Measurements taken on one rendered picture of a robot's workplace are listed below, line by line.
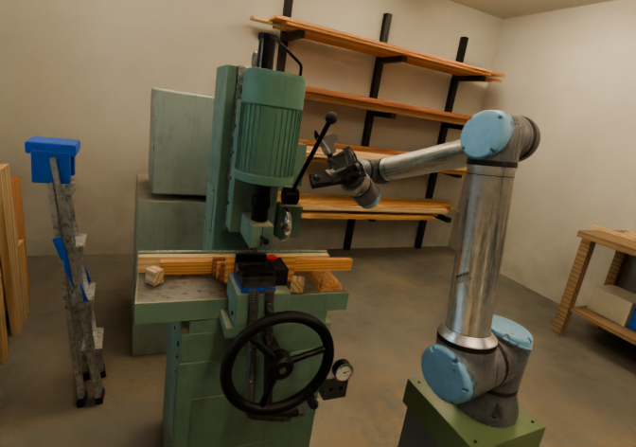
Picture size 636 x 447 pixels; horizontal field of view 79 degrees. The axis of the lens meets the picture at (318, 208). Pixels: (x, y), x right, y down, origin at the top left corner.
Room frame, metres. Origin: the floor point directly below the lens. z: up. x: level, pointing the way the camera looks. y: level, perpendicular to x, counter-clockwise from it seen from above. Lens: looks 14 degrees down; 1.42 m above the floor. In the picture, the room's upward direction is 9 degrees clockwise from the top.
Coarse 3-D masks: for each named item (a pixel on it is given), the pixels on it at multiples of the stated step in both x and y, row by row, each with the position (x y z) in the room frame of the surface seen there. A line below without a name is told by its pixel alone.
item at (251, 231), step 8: (248, 216) 1.16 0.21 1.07; (240, 224) 1.20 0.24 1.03; (248, 224) 1.11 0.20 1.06; (256, 224) 1.09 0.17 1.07; (264, 224) 1.10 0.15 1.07; (272, 224) 1.12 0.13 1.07; (240, 232) 1.19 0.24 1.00; (248, 232) 1.10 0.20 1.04; (256, 232) 1.08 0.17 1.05; (264, 232) 1.09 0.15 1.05; (272, 232) 1.10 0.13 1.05; (248, 240) 1.09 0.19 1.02; (256, 240) 1.08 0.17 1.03; (272, 240) 1.10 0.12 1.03
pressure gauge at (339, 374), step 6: (342, 360) 1.05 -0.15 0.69; (336, 366) 1.03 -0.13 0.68; (342, 366) 1.03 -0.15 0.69; (348, 366) 1.04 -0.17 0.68; (336, 372) 1.02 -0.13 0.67; (342, 372) 1.03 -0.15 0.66; (348, 372) 1.04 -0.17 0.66; (336, 378) 1.02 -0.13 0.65; (342, 378) 1.03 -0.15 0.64; (348, 378) 1.04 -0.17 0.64
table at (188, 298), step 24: (144, 288) 0.93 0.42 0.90; (168, 288) 0.95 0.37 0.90; (192, 288) 0.97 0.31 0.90; (216, 288) 0.99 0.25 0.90; (288, 288) 1.05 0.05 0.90; (312, 288) 1.08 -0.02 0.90; (144, 312) 0.86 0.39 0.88; (168, 312) 0.88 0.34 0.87; (192, 312) 0.90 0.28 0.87; (216, 312) 0.93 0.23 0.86
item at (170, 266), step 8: (160, 264) 1.01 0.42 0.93; (168, 264) 1.02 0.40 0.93; (176, 264) 1.03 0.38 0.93; (184, 264) 1.04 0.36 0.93; (192, 264) 1.05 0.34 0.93; (200, 264) 1.06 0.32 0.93; (208, 264) 1.07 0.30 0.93; (296, 264) 1.18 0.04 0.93; (304, 264) 1.19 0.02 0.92; (312, 264) 1.21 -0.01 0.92; (320, 264) 1.22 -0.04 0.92; (328, 264) 1.23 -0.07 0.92; (336, 264) 1.24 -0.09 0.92; (344, 264) 1.26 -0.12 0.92; (168, 272) 1.02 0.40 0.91; (176, 272) 1.03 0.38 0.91; (184, 272) 1.04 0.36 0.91; (192, 272) 1.05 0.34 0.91; (200, 272) 1.06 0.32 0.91; (208, 272) 1.07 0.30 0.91
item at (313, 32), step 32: (288, 0) 3.54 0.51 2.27; (288, 32) 3.40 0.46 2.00; (320, 32) 3.21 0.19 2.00; (384, 32) 3.99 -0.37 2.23; (416, 64) 4.09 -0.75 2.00; (448, 64) 3.80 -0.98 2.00; (320, 96) 3.26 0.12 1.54; (352, 96) 3.34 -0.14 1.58; (448, 96) 4.48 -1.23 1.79; (448, 128) 4.47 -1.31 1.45; (320, 160) 3.28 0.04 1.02; (352, 224) 4.00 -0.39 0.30
